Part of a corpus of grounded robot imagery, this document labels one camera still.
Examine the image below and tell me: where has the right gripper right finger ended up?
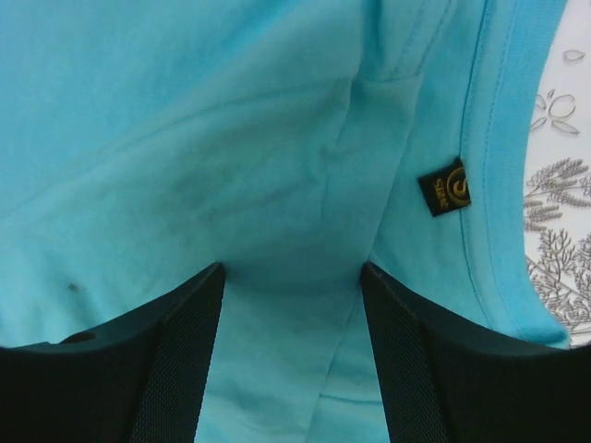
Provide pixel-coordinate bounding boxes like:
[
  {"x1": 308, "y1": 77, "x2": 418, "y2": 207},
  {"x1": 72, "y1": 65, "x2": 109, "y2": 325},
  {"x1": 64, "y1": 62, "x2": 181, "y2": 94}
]
[{"x1": 360, "y1": 263, "x2": 590, "y2": 442}]

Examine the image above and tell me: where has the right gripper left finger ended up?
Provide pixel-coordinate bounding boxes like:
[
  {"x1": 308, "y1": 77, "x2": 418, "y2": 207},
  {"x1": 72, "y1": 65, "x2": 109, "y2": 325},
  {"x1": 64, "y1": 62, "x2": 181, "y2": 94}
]
[{"x1": 1, "y1": 263, "x2": 225, "y2": 442}]

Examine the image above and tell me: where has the turquoise t shirt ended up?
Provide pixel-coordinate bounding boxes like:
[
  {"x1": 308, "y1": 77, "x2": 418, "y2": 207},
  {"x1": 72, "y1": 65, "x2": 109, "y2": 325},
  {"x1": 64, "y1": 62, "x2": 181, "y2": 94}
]
[{"x1": 1, "y1": 1, "x2": 568, "y2": 442}]

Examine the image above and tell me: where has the floral table mat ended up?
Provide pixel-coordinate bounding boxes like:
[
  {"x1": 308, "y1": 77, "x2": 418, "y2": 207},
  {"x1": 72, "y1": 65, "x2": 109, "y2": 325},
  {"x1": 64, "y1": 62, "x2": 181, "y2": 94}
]
[{"x1": 524, "y1": 1, "x2": 590, "y2": 348}]

